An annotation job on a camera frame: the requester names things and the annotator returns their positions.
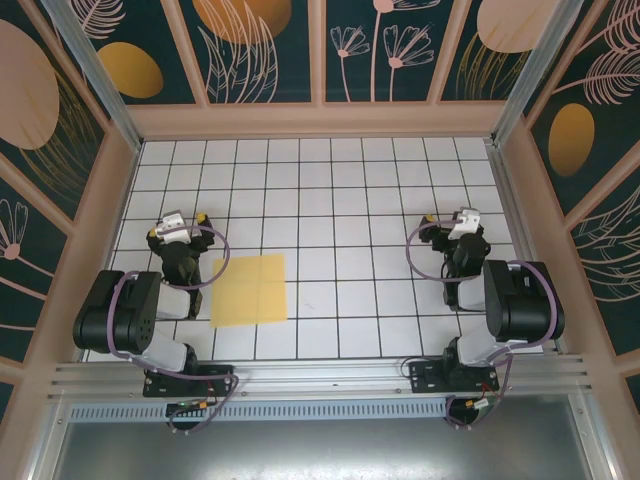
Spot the yellow cloth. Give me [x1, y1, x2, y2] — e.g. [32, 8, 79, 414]
[209, 253, 289, 329]

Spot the grey metal sheet panel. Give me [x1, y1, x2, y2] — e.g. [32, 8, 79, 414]
[29, 418, 619, 480]

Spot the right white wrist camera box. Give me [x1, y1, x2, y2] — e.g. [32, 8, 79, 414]
[447, 206, 483, 243]

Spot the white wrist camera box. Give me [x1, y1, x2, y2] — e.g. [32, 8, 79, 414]
[447, 206, 483, 243]
[154, 211, 192, 247]

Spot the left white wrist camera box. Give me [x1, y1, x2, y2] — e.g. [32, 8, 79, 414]
[154, 211, 192, 247]

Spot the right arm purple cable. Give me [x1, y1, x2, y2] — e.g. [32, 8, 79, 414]
[405, 215, 564, 432]

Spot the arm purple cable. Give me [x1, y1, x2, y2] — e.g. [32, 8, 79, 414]
[107, 223, 240, 436]
[405, 215, 564, 432]

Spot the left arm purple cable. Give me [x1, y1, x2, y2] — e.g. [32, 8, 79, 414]
[107, 223, 240, 436]

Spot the aluminium side rail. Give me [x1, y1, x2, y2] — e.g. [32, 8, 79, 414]
[487, 140, 572, 357]

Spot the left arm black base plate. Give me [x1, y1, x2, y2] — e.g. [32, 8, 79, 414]
[143, 363, 236, 399]

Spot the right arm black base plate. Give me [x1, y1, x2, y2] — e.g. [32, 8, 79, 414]
[408, 359, 501, 396]

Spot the aluminium corner post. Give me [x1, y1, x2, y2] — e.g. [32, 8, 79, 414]
[489, 0, 587, 147]
[39, 0, 145, 151]

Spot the long aluminium mounting rail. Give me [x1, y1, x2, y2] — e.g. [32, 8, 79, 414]
[47, 353, 594, 402]

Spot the grey slotted cable duct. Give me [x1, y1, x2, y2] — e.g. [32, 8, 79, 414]
[67, 399, 451, 422]

